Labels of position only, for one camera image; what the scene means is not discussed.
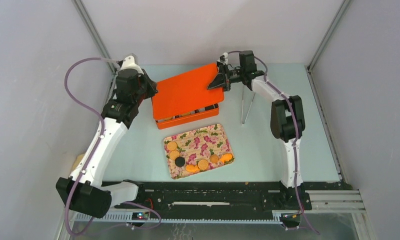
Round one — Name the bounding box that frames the orange tin lid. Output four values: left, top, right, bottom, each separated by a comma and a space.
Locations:
152, 63, 224, 120

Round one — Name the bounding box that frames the floral cookie tray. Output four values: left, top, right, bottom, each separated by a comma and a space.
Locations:
163, 123, 235, 180

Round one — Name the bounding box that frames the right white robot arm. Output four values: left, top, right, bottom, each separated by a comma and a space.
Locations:
207, 50, 305, 189

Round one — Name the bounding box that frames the tan round cookie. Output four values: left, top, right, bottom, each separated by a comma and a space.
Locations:
197, 159, 209, 171
166, 141, 178, 151
169, 150, 180, 161

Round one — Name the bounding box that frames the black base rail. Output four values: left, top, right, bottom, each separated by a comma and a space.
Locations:
97, 180, 351, 220

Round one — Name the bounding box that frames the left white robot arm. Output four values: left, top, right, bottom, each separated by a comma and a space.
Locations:
56, 68, 158, 218

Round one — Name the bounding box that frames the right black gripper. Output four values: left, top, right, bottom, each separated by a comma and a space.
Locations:
205, 65, 243, 94

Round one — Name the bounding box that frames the black round cookie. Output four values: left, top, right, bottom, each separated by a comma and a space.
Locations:
174, 156, 186, 168

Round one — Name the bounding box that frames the orange cookie tin box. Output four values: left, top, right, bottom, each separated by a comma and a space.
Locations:
155, 103, 219, 130

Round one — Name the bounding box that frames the small tan cookie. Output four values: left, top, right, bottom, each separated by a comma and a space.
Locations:
209, 154, 220, 165

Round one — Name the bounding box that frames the orange pumpkin cookie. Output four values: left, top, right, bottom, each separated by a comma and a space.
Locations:
219, 153, 234, 164
185, 164, 200, 174

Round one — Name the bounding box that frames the yellow cloth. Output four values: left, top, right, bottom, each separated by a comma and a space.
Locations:
70, 153, 85, 172

